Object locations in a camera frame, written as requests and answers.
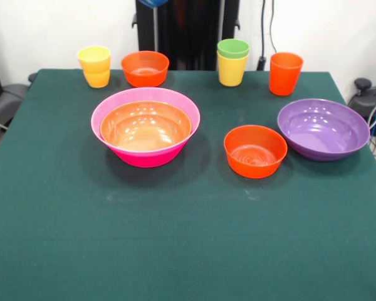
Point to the black stand base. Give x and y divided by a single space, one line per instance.
362 103
9 100

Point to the green plastic cup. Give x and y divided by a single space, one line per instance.
233 48

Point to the large pink plastic bowl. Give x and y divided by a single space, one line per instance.
144 160

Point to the small orange plastic bowl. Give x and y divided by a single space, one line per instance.
253 169
144 78

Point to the purple plastic bowl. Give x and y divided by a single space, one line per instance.
322 138

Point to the light orange plastic cup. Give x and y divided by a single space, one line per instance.
97 80

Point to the large orange plastic bowl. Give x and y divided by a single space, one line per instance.
144 128

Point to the dark green tablecloth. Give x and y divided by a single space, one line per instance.
188 244

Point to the blue plastic bowl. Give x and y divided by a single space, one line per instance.
153 2

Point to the yellow plastic cup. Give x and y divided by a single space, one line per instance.
232 73
94 58

